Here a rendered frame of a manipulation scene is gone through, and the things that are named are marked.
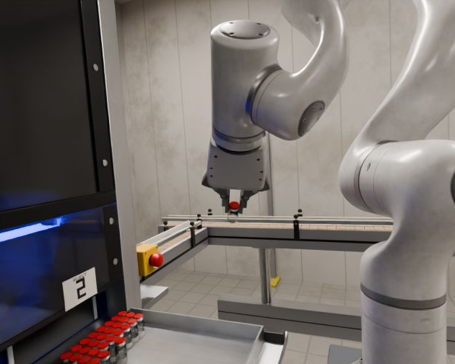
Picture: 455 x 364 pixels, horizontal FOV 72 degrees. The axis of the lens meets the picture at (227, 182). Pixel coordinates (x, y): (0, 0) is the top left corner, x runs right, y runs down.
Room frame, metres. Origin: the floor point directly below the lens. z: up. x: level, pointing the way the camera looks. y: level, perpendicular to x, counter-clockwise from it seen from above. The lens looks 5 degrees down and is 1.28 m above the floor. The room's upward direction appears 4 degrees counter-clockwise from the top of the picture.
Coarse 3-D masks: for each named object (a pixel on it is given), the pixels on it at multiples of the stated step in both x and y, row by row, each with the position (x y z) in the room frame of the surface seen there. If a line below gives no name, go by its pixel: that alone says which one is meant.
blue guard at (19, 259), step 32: (32, 224) 0.55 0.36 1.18; (64, 224) 0.62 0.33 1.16; (96, 224) 0.69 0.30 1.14; (0, 256) 0.50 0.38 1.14; (32, 256) 0.55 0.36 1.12; (64, 256) 0.61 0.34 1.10; (96, 256) 0.69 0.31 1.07; (0, 288) 0.49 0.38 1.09; (32, 288) 0.54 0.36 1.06; (0, 320) 0.49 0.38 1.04; (32, 320) 0.53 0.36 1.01
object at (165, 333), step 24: (144, 312) 0.73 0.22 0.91; (144, 336) 0.68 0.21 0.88; (168, 336) 0.67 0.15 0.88; (192, 336) 0.66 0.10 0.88; (216, 336) 0.66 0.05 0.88; (240, 336) 0.65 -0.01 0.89; (144, 360) 0.59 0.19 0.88; (168, 360) 0.58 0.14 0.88; (192, 360) 0.58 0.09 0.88; (216, 360) 0.57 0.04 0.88; (240, 360) 0.57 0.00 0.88
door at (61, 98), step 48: (0, 0) 0.55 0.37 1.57; (48, 0) 0.65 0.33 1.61; (0, 48) 0.54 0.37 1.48; (48, 48) 0.63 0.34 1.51; (0, 96) 0.54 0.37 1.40; (48, 96) 0.62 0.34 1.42; (0, 144) 0.53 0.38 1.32; (48, 144) 0.61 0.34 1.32; (0, 192) 0.52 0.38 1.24; (48, 192) 0.60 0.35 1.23; (96, 192) 0.72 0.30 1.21
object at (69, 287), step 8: (88, 272) 0.66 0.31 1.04; (72, 280) 0.62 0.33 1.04; (88, 280) 0.66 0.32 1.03; (64, 288) 0.60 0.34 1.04; (72, 288) 0.62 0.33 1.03; (88, 288) 0.65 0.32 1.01; (96, 288) 0.67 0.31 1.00; (64, 296) 0.60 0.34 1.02; (72, 296) 0.61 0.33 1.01; (88, 296) 0.65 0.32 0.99; (72, 304) 0.61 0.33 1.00
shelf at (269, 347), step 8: (96, 320) 0.77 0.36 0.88; (104, 320) 0.76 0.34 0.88; (88, 328) 0.73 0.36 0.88; (96, 328) 0.73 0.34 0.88; (80, 336) 0.70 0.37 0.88; (64, 344) 0.66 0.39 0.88; (72, 344) 0.66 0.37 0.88; (264, 344) 0.62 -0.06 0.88; (272, 344) 0.62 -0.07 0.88; (280, 344) 0.62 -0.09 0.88; (56, 352) 0.64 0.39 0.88; (64, 352) 0.64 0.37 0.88; (264, 352) 0.59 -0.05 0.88; (272, 352) 0.59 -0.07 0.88; (280, 352) 0.59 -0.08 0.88; (40, 360) 0.61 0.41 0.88; (48, 360) 0.61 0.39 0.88; (56, 360) 0.61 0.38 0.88; (256, 360) 0.57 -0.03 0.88; (264, 360) 0.57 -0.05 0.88; (272, 360) 0.57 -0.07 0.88; (280, 360) 0.58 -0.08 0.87
